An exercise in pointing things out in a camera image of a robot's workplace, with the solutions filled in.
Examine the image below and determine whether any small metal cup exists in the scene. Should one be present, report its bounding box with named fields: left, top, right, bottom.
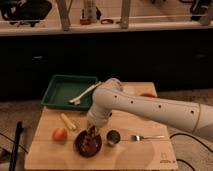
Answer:
left=106, top=130, right=121, bottom=146

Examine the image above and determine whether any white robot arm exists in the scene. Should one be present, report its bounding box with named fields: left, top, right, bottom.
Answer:
left=87, top=78, right=213, bottom=142

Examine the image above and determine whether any purple bowl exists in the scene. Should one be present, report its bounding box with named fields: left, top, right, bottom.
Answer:
left=74, top=130, right=102, bottom=158

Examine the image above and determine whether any black cable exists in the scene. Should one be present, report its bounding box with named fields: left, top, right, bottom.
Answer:
left=169, top=132, right=213, bottom=171

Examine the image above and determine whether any white brush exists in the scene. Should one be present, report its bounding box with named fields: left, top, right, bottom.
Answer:
left=69, top=82, right=101, bottom=105

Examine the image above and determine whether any orange bowl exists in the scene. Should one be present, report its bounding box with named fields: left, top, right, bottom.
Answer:
left=140, top=93, right=157, bottom=98

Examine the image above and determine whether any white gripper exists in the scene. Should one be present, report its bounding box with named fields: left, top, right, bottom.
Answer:
left=86, top=109, right=112, bottom=138

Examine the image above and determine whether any metal spoon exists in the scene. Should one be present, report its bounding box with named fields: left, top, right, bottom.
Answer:
left=131, top=135, right=164, bottom=141

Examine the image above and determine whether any green plastic tray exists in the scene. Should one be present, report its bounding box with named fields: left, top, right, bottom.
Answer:
left=41, top=75, right=98, bottom=111

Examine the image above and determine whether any yellow corn cob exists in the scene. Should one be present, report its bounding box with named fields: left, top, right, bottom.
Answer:
left=61, top=113, right=77, bottom=131

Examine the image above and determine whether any black pole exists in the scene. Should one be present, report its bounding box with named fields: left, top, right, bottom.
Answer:
left=9, top=121, right=23, bottom=171

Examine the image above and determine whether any dark grape bunch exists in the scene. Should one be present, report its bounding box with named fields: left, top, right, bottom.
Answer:
left=81, top=132, right=99, bottom=151

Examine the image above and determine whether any black bag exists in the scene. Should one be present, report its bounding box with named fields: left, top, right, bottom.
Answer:
left=0, top=0, right=52, bottom=27

